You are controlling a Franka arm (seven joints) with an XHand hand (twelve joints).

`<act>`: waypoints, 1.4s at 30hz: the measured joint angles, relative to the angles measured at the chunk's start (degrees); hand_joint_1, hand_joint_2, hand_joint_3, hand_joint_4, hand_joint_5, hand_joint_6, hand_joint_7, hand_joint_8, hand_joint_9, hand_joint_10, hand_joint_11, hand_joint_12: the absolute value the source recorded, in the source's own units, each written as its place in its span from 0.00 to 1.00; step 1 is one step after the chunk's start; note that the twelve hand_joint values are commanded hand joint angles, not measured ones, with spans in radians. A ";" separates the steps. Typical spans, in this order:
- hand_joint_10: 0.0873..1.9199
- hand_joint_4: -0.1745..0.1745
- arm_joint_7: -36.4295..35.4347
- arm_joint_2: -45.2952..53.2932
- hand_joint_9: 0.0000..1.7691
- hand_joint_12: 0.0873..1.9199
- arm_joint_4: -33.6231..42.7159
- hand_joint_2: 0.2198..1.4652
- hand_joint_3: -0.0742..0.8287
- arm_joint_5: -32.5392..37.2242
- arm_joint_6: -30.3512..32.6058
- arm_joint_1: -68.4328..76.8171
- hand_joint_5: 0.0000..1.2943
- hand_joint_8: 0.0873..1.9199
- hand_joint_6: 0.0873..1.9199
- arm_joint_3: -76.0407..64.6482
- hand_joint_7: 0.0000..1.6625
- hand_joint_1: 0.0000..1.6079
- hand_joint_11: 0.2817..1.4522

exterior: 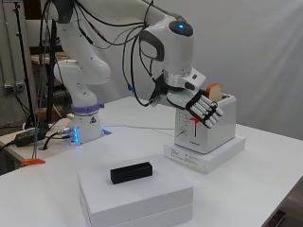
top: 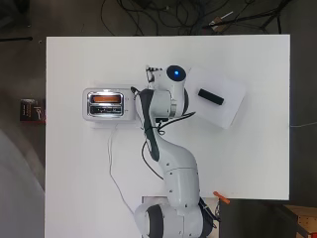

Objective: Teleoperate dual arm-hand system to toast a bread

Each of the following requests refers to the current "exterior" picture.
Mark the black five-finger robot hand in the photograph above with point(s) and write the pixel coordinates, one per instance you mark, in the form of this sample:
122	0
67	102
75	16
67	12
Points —
202	105

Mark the toast slice with orange crust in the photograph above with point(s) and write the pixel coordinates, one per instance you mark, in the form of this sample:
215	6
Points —
215	92

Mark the white seven-joint robot arm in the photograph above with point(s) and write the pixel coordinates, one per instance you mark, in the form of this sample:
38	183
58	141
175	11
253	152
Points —
82	66

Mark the steel toaster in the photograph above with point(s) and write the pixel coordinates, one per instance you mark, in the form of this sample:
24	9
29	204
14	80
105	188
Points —
214	129

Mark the white flat box with print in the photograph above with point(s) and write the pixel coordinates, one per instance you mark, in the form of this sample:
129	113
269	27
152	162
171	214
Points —
205	162

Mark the black block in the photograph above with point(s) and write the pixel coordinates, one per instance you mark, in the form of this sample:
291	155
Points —
131	172

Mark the plain white flat box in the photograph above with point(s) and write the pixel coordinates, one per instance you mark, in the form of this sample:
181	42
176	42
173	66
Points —
139	192
157	217

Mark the black upright pole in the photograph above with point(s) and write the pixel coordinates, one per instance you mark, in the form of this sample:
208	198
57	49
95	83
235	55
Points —
52	78

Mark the wooden table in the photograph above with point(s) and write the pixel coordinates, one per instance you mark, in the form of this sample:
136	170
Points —
41	58

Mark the black power adapter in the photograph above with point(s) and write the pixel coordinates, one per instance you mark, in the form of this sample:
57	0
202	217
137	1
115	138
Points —
30	136

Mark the orange clamp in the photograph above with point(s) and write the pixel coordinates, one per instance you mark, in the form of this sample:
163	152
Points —
33	162

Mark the black light stand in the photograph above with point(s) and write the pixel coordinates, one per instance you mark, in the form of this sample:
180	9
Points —
23	63

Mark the grey wall socket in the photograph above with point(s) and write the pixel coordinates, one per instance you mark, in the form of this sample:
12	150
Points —
14	86

